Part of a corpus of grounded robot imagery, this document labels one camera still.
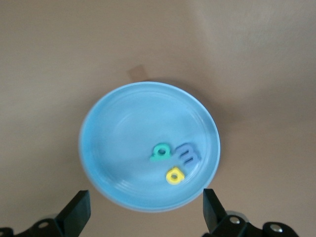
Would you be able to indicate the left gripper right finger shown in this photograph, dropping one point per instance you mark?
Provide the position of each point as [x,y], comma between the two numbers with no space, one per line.
[214,214]

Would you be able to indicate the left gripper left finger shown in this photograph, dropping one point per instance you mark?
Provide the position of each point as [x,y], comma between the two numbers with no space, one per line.
[76,209]

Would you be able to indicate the blue foam letter m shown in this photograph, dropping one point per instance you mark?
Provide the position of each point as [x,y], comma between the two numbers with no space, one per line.
[188,150]

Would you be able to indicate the blue plate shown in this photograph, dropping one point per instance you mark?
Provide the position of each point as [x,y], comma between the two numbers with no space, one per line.
[128,148]

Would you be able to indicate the teal foam letter b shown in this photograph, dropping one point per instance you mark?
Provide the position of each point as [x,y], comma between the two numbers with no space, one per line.
[166,155]

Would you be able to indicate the yellow foam letter a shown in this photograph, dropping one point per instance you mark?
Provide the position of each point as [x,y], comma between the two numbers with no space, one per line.
[180,175]

